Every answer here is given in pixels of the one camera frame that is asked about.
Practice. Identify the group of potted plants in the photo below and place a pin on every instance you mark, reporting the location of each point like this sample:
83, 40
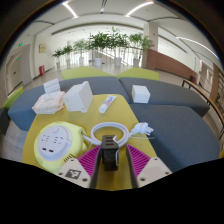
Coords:
100, 41

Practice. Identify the round yellow-green power strip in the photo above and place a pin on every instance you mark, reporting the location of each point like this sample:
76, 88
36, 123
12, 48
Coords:
53, 143

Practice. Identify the wet tissue pack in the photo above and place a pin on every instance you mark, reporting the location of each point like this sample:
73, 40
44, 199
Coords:
49, 102

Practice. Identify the green exit sign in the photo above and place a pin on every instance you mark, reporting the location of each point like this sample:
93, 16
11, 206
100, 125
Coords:
20, 44

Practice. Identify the framed yellow wall picture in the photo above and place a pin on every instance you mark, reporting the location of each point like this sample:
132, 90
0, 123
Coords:
42, 48

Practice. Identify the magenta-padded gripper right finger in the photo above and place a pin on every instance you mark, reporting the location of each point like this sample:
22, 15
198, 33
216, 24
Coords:
153, 171

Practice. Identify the dark grey stool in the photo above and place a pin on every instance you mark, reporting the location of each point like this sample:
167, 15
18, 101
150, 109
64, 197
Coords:
4, 120

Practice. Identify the black multi-port charger block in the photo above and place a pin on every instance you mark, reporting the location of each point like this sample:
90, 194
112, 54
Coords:
109, 153

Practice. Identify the white cube box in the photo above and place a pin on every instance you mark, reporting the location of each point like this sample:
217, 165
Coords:
140, 94

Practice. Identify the lime green bench seat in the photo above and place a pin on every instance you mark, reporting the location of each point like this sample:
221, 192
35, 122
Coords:
15, 96

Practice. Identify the long grey upholstered seat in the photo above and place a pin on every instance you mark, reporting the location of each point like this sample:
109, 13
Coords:
23, 111

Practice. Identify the large white cardboard box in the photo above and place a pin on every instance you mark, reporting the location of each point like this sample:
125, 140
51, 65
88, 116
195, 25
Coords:
77, 97

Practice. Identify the red fire extinguisher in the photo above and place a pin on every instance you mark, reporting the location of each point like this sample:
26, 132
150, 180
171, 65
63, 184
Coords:
42, 70

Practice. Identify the white squeeze tube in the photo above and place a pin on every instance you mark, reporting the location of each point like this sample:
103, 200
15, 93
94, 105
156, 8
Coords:
106, 104

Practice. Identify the group of ceiling strip lights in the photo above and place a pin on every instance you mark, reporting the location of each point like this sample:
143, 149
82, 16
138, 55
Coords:
70, 9

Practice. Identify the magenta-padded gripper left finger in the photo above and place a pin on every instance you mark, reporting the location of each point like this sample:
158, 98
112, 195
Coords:
71, 173

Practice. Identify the lime green upholstered seat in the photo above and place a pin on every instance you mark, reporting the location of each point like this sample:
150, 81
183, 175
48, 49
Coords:
85, 72
140, 74

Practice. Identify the wooden bench with metal frame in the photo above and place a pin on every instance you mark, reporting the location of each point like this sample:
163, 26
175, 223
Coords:
206, 96

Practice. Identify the small white stacked boxes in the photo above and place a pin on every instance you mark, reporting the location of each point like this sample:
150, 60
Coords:
51, 86

